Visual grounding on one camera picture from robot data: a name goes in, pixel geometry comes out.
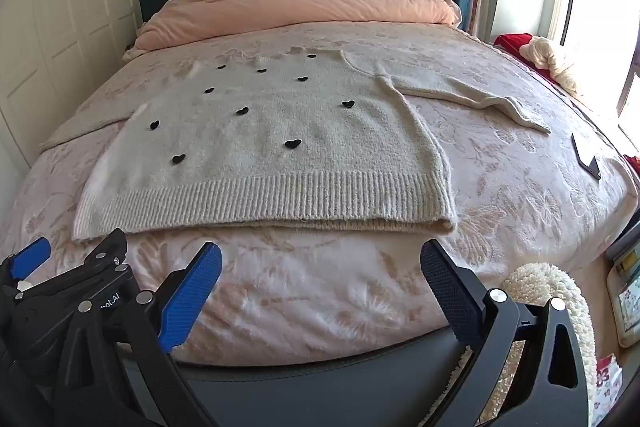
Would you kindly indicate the black phone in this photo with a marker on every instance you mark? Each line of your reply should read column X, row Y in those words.
column 581, row 151

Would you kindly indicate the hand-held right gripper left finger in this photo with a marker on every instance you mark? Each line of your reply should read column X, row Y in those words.
column 192, row 292

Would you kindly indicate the white wardrobe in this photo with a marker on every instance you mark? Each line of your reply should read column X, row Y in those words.
column 60, row 32

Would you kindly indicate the bed with floral cover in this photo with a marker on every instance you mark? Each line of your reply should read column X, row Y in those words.
column 500, row 187

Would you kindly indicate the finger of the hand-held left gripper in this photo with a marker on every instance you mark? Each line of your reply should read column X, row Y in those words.
column 31, row 257
column 106, row 253

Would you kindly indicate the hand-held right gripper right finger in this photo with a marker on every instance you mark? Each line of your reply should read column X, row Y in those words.
column 450, row 292

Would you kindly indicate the white fluffy cloth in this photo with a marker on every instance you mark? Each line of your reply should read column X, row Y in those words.
column 555, row 292

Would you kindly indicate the small red cloth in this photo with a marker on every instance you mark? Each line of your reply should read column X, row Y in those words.
column 634, row 163

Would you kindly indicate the window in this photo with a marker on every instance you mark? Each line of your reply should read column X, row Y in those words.
column 600, row 7

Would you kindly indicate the cream knotted cloth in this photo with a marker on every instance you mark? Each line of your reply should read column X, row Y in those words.
column 550, row 59

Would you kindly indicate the floral paper bag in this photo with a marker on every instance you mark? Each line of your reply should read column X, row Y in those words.
column 607, row 387

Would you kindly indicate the peach pink duvet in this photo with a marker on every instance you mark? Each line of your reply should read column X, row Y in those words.
column 300, row 2

